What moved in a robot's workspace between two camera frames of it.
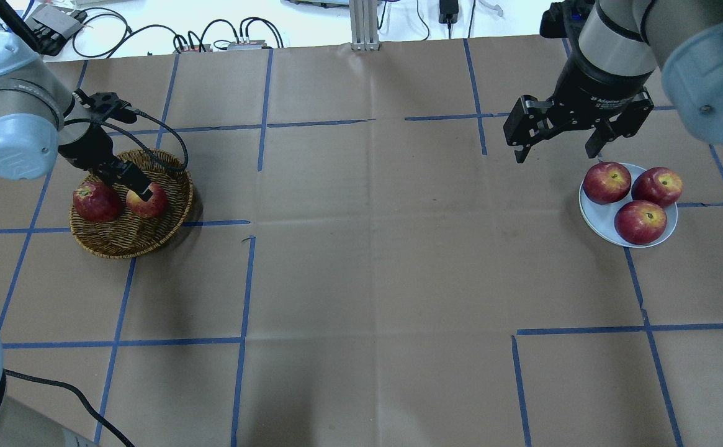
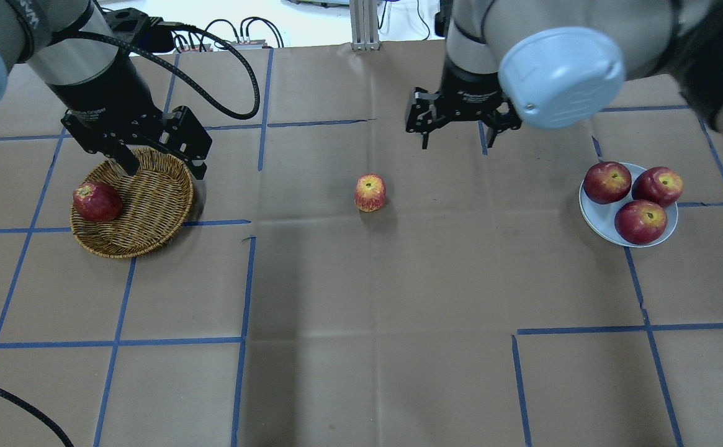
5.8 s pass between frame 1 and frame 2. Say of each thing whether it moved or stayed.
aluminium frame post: stayed
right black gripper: moved
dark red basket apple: stayed
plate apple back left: stayed
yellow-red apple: moved
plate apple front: stayed
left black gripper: moved
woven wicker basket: stayed
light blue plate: stayed
